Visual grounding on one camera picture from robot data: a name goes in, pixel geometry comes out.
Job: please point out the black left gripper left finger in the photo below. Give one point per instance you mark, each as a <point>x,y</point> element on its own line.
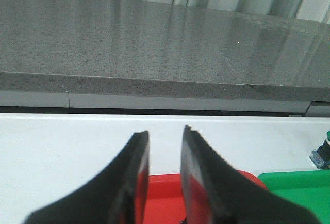
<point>116,195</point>

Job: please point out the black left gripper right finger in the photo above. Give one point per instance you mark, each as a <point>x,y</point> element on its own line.
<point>214,192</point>

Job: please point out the green mushroom push button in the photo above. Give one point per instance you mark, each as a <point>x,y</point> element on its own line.
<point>320,156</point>

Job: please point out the red plastic tray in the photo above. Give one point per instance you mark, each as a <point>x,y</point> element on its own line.
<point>166,204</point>

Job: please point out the green plastic tray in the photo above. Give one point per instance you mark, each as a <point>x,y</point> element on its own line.
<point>309,189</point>

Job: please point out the grey stone counter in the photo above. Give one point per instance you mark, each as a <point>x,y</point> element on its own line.
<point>128,54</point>

